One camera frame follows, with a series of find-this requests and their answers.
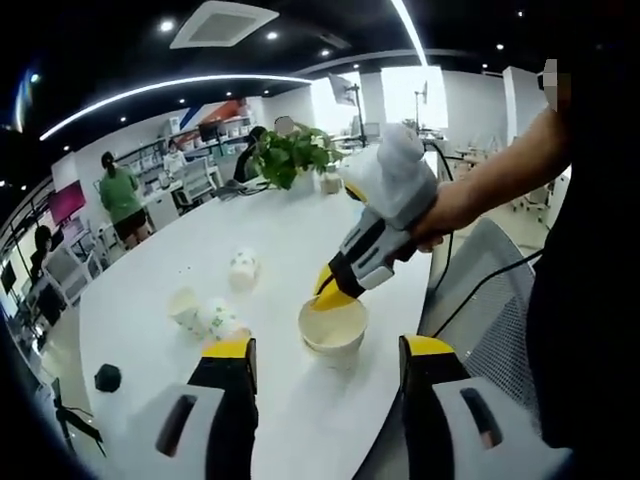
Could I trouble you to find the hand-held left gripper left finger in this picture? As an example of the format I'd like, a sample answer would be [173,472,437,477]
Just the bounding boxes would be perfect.
[114,337,260,480]

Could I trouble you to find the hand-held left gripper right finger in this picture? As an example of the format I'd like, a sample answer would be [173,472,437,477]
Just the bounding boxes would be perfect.
[398,333,574,480]

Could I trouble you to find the stack of white paper cups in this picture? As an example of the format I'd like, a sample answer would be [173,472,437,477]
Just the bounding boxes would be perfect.
[298,298,370,372]

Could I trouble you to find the green printed paper cup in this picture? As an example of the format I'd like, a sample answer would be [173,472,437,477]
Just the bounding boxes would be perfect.
[197,297,251,346]
[228,245,261,293]
[167,286,206,340]

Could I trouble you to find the person's right hand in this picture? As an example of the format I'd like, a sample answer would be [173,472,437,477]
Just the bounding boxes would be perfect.
[409,179,484,254]

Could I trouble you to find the glass jar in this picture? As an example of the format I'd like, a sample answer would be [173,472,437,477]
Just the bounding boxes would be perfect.
[319,169,346,197]

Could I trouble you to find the small black object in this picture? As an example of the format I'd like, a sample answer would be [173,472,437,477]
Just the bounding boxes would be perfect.
[94,363,123,394]

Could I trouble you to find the studio light on stand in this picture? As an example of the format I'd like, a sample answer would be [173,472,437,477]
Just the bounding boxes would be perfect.
[328,72,366,141]

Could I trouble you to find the green potted plant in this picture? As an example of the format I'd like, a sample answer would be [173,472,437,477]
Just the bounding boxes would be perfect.
[247,124,346,191]

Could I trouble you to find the dark grey bag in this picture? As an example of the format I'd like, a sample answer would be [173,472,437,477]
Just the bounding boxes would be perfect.
[217,177,266,201]

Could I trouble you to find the black tripod stand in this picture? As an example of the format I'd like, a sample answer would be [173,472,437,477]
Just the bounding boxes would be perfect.
[49,377,109,459]

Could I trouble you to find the straight ceiling light strip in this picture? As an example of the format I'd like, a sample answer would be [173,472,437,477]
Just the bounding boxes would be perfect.
[389,0,429,66]

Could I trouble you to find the white office chair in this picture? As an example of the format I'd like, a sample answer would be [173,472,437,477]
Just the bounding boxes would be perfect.
[177,162,221,206]
[42,244,104,306]

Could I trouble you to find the white counter cabinet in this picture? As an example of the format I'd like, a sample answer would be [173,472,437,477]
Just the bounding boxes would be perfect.
[144,172,224,231]

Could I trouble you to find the person's dark clothed torso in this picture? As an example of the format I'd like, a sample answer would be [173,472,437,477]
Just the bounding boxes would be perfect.
[529,49,640,451]

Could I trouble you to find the ceiling air conditioner vent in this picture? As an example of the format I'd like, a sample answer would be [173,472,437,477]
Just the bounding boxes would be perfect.
[169,0,281,50]

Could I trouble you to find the curved ceiling light strip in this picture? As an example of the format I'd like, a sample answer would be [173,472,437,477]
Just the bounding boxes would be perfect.
[39,74,314,141]

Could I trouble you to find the pink monitor screen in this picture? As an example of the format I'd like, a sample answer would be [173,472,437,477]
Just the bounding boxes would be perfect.
[47,180,87,226]

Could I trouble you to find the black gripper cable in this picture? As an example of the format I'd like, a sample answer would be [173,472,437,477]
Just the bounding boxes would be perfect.
[422,139,545,341]

